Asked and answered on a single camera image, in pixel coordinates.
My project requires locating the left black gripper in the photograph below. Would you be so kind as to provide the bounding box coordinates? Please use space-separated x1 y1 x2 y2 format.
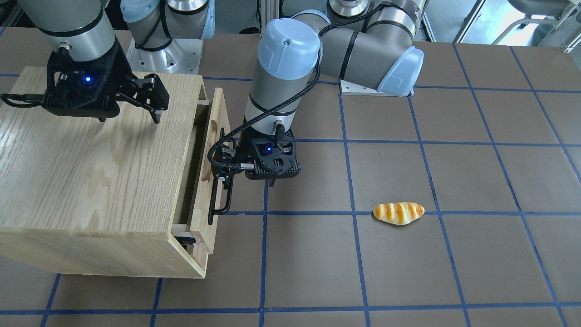
212 128 276 214

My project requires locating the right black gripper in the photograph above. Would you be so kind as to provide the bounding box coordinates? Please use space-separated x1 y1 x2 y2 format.
98 39 170 124

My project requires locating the black drawer handle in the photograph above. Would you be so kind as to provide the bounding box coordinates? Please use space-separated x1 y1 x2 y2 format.
208 137 236 226

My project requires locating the wooden drawer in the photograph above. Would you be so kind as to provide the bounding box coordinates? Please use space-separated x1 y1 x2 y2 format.
173 88 230 254

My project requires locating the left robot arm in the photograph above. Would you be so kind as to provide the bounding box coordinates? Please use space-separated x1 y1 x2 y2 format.
207 0 428 224

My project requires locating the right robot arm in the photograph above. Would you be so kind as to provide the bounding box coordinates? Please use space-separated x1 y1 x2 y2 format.
2 0 216 124

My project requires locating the wooden drawer cabinet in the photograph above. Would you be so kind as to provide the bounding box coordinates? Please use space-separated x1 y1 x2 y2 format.
0 74 207 278

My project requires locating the toy bread roll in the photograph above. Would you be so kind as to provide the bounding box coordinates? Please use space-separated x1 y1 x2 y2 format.
372 202 425 226

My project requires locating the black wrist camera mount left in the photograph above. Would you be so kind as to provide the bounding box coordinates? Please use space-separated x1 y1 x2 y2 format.
267 129 302 180

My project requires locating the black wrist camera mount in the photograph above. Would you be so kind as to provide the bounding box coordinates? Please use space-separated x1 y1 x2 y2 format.
41 46 120 118
267 129 302 180

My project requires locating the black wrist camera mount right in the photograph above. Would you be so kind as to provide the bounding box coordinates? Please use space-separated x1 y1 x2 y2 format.
41 46 120 118

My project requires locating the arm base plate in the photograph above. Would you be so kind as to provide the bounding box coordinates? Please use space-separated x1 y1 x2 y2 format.
126 39 204 75
340 80 415 97

